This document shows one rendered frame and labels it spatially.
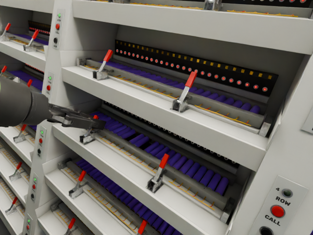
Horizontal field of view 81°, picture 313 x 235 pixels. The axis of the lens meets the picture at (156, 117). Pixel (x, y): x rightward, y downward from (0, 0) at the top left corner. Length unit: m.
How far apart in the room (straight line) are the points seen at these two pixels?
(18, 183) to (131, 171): 0.70
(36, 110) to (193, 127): 0.33
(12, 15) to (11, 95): 0.97
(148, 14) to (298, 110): 0.34
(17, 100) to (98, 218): 0.41
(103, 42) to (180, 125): 0.49
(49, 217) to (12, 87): 0.62
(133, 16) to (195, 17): 0.16
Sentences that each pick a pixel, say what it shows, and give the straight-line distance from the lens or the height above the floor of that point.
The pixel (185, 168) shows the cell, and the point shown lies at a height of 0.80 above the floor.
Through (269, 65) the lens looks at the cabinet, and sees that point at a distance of 0.55.
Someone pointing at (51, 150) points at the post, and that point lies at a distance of 0.78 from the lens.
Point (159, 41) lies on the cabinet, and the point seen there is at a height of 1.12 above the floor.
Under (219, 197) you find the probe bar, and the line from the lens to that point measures 0.47.
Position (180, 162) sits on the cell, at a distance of 0.53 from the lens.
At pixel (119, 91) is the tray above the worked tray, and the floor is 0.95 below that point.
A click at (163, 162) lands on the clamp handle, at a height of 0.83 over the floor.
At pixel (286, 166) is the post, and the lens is 0.35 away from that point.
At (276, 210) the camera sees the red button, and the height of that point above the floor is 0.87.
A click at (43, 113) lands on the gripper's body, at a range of 0.46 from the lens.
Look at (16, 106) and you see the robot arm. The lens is 0.43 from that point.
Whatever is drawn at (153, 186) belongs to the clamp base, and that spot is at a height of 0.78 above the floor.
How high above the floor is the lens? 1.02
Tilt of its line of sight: 13 degrees down
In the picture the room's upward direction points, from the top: 17 degrees clockwise
